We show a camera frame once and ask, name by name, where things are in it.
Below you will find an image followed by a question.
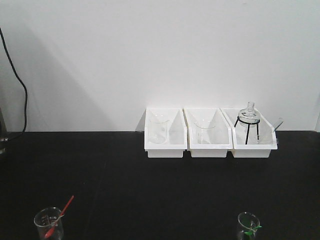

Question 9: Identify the clear beaker in bin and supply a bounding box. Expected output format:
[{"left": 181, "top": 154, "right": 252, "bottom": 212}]
[
  {"left": 194, "top": 119, "right": 215, "bottom": 145},
  {"left": 148, "top": 114, "right": 169, "bottom": 144}
]

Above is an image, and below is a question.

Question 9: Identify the clear beaker in middle bin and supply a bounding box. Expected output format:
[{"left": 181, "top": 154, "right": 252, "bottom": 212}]
[{"left": 194, "top": 119, "right": 215, "bottom": 145}]

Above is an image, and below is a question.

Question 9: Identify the left white plastic bin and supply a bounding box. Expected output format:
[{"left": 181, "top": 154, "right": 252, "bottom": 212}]
[{"left": 144, "top": 107, "right": 187, "bottom": 158}]

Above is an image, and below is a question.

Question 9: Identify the graduated glass beaker left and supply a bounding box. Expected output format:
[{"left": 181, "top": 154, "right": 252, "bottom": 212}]
[{"left": 33, "top": 207, "right": 64, "bottom": 240}]

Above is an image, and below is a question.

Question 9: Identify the clear beaker in left bin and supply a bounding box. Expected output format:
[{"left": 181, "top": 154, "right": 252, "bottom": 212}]
[{"left": 148, "top": 114, "right": 169, "bottom": 144}]

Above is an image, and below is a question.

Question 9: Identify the white plastic bin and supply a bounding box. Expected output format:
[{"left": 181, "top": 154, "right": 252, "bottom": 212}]
[
  {"left": 220, "top": 108, "right": 278, "bottom": 158},
  {"left": 183, "top": 108, "right": 233, "bottom": 158},
  {"left": 144, "top": 107, "right": 187, "bottom": 158}
]

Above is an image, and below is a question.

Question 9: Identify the round glass flask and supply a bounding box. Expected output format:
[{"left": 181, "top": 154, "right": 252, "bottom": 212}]
[{"left": 238, "top": 101, "right": 261, "bottom": 124}]

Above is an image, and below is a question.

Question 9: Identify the right white plastic bin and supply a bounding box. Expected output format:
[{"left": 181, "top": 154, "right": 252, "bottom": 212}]
[{"left": 220, "top": 108, "right": 278, "bottom": 158}]

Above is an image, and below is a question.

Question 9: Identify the black metal tripod stand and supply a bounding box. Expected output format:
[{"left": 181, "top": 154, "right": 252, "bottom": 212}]
[{"left": 234, "top": 116, "right": 261, "bottom": 145}]

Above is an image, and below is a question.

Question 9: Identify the black hanging cable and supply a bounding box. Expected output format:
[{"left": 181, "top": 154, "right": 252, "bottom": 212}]
[{"left": 0, "top": 27, "right": 28, "bottom": 143}]

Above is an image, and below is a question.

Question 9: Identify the small glass beaker right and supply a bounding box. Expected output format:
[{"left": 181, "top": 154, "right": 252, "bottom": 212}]
[{"left": 237, "top": 211, "right": 261, "bottom": 240}]

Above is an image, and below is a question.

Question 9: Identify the red plastic spoon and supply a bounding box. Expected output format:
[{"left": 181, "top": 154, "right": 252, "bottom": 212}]
[{"left": 44, "top": 195, "right": 74, "bottom": 239}]

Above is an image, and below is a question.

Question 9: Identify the middle white plastic bin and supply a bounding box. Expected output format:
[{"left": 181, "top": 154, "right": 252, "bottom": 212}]
[{"left": 183, "top": 108, "right": 233, "bottom": 158}]

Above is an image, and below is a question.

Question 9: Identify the green plastic spoon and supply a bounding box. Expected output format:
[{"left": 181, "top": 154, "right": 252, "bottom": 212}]
[{"left": 244, "top": 225, "right": 262, "bottom": 237}]

